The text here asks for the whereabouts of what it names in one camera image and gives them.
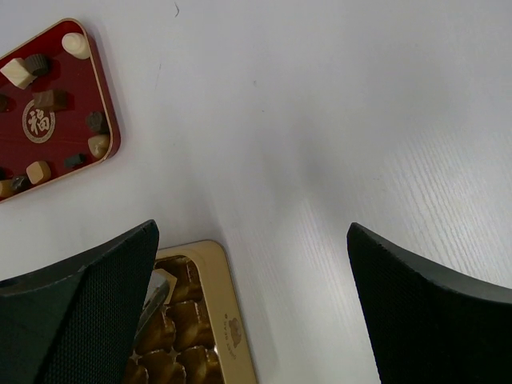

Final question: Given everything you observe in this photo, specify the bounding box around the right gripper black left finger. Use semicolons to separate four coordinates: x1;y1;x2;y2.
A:
1;220;159;383

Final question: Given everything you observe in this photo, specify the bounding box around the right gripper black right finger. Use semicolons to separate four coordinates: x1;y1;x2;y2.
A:
346;223;511;383

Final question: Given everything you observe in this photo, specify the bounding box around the grey white chocolate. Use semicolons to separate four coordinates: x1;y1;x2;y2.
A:
144;269;178;307

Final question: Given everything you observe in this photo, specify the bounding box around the gold chocolate box tray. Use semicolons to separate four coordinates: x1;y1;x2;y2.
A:
122;240;257;383

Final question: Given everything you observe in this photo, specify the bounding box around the dark crumpled chocolate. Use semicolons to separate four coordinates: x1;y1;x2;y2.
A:
10;174;32;194

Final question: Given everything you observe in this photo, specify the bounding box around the tan cylinder chocolate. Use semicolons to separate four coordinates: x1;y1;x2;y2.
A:
0;180;14;200

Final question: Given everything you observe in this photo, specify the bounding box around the tan square chocolate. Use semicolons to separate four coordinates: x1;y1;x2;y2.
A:
26;161;51;185

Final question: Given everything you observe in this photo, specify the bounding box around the small dark flat chocolate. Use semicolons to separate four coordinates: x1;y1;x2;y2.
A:
64;153;87;169

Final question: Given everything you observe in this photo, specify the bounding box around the cream heart chocolate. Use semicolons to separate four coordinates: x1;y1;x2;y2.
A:
88;134;110;159

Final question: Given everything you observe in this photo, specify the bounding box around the brown bar chocolate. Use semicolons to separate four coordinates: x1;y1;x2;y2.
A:
33;89;67;112

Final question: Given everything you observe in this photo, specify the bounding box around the dark swirl chocolate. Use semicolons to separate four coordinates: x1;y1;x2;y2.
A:
0;94;15;113

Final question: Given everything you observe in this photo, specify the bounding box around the white cube chocolate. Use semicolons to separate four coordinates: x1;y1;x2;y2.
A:
1;58;36;90

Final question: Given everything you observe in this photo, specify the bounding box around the dark cup chocolate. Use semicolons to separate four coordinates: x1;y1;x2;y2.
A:
25;54;51;77

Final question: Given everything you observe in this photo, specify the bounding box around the white round chocolate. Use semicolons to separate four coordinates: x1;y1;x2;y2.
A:
62;32;90;60

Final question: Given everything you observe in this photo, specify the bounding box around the red tray lid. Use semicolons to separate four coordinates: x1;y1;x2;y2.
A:
1;18;121;202

